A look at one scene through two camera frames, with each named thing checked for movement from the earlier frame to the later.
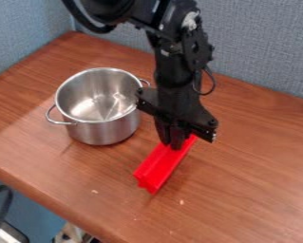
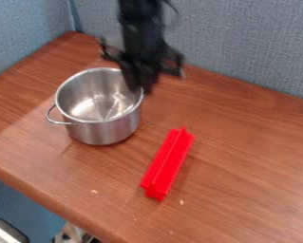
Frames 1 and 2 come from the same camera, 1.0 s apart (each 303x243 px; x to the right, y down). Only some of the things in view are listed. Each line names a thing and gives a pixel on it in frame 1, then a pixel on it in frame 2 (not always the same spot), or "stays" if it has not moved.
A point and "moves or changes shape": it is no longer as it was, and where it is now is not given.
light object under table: [71, 233] stays
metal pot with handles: [95, 104] stays
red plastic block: [162, 163] moves or changes shape
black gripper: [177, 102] → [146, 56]
